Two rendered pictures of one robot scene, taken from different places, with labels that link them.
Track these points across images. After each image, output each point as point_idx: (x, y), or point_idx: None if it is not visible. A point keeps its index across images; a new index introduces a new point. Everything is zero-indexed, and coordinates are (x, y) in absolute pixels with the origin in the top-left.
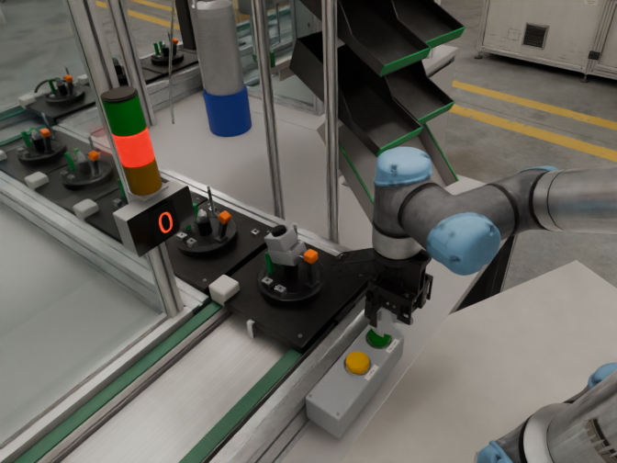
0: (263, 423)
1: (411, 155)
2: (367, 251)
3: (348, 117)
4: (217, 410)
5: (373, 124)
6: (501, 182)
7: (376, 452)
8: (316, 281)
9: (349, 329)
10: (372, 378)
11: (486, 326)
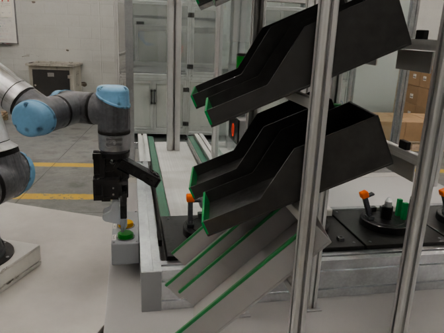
0: (146, 203)
1: (109, 86)
2: (137, 165)
3: (236, 149)
4: (178, 211)
5: (227, 171)
6: (56, 96)
7: (96, 250)
8: (188, 224)
9: (148, 237)
10: (112, 226)
11: (64, 332)
